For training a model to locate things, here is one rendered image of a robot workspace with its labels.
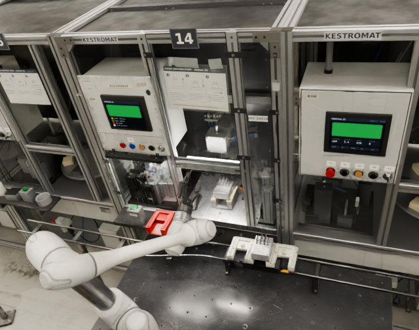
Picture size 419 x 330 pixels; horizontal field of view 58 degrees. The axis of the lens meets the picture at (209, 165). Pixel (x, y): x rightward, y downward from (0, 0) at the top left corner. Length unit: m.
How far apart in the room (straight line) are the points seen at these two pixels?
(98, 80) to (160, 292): 1.22
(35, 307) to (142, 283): 1.34
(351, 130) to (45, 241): 1.30
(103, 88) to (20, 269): 2.29
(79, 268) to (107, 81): 0.92
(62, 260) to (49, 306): 1.96
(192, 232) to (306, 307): 0.81
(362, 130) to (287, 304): 1.02
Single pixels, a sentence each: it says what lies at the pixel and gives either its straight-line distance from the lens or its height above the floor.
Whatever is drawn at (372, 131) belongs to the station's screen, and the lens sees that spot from 1.69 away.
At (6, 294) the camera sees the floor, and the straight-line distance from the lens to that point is 3.77.
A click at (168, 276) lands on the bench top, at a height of 0.68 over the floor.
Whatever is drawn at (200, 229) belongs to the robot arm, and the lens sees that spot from 1.68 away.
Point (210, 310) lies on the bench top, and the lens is 2.21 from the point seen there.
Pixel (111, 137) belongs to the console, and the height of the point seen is 1.46.
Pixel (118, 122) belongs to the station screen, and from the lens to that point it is 2.06.
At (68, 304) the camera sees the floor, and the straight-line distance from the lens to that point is 3.41.
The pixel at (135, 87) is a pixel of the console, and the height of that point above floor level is 1.78.
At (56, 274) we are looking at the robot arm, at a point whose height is 1.49.
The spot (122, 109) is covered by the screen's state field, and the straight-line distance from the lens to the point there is 1.99.
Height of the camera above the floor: 2.54
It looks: 37 degrees down
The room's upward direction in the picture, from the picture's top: 10 degrees counter-clockwise
